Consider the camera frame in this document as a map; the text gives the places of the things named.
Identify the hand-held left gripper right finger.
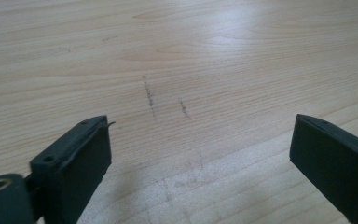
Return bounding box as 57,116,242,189
289,113,358,224

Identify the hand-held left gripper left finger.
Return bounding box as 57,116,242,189
29,115,113,224

